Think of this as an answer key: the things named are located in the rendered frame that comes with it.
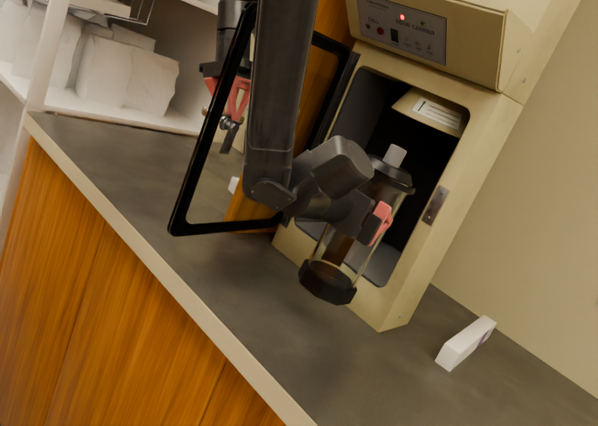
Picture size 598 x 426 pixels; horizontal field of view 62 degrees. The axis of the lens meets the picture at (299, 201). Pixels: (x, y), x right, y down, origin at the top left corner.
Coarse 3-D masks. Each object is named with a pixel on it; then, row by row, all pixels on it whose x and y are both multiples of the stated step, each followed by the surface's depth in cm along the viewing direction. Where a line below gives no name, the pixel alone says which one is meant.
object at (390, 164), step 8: (392, 144) 79; (392, 152) 78; (400, 152) 78; (376, 160) 77; (384, 160) 79; (392, 160) 78; (400, 160) 79; (376, 168) 76; (384, 168) 76; (392, 168) 76; (400, 168) 81; (392, 176) 76; (400, 176) 76; (408, 176) 78; (408, 184) 77
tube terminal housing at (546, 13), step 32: (512, 0) 79; (544, 0) 76; (576, 0) 81; (544, 32) 79; (384, 64) 94; (416, 64) 89; (544, 64) 85; (448, 96) 85; (480, 96) 82; (512, 96) 82; (480, 128) 82; (512, 128) 89; (480, 160) 86; (448, 192) 85; (288, 224) 108; (448, 224) 90; (288, 256) 108; (416, 256) 88; (384, 288) 92; (416, 288) 95; (384, 320) 92
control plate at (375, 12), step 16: (368, 0) 86; (384, 0) 83; (368, 16) 89; (384, 16) 86; (416, 16) 80; (432, 16) 78; (368, 32) 91; (384, 32) 88; (400, 32) 85; (416, 32) 82; (432, 32) 80; (400, 48) 88; (416, 48) 85; (432, 48) 82
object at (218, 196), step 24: (240, 24) 73; (312, 48) 88; (240, 72) 78; (312, 72) 91; (240, 96) 80; (312, 96) 95; (240, 120) 83; (312, 120) 99; (216, 144) 81; (240, 144) 86; (216, 168) 84; (240, 168) 89; (216, 192) 87; (240, 192) 92; (192, 216) 85; (216, 216) 90; (240, 216) 96; (264, 216) 102
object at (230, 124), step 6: (228, 120) 80; (234, 120) 80; (228, 126) 80; (234, 126) 80; (228, 132) 80; (234, 132) 80; (228, 138) 80; (234, 138) 81; (222, 144) 80; (228, 144) 81; (222, 150) 81; (228, 150) 82
